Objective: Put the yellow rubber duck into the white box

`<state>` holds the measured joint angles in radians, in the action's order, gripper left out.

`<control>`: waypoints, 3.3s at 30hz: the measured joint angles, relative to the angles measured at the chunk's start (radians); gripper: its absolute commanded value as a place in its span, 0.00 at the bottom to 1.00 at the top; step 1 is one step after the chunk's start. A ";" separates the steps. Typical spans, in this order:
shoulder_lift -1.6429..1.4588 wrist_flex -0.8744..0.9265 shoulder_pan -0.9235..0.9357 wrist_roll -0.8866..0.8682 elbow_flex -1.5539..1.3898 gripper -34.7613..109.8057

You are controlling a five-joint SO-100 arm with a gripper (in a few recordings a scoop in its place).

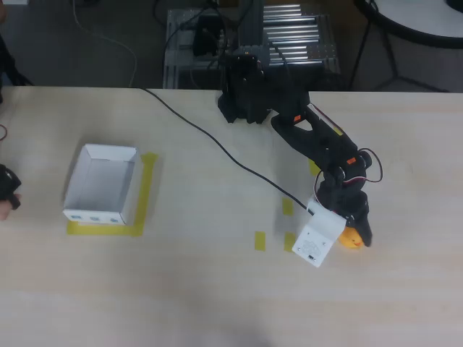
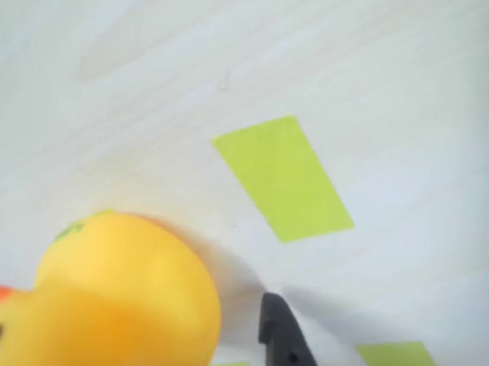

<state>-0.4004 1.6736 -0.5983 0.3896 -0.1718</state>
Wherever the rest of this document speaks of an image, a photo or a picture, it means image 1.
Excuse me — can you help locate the yellow rubber duck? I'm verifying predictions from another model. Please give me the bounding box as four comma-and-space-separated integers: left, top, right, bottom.
338, 226, 365, 250

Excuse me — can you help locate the black leader arm handle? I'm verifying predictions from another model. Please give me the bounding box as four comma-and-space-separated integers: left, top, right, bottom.
0, 164, 22, 210

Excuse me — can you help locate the white cardboard box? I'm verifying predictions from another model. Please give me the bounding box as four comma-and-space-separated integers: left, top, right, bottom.
62, 143, 137, 226

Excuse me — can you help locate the person's hand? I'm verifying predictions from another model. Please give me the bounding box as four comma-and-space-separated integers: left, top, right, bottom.
0, 194, 23, 222

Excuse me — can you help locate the aluminium roller rack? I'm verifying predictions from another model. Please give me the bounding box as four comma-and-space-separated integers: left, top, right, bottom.
162, 3, 341, 90

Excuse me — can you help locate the round white table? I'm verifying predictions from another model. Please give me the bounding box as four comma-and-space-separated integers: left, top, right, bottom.
352, 0, 463, 50

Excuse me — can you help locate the long yellow tape strip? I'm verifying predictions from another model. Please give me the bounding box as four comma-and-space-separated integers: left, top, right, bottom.
132, 152, 159, 238
66, 220, 144, 239

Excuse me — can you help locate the black blurry object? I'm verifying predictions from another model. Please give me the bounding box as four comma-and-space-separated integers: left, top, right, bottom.
0, 34, 34, 87

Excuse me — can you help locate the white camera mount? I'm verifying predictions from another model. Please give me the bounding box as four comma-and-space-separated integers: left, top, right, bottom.
292, 197, 345, 269

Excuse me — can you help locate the black camera cable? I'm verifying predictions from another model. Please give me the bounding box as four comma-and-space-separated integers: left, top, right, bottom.
143, 87, 311, 213

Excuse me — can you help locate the black table leg frame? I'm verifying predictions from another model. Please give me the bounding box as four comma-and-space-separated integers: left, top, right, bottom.
349, 14, 449, 93

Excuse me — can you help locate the white floor cable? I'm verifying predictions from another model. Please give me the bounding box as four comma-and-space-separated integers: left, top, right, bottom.
72, 0, 139, 87

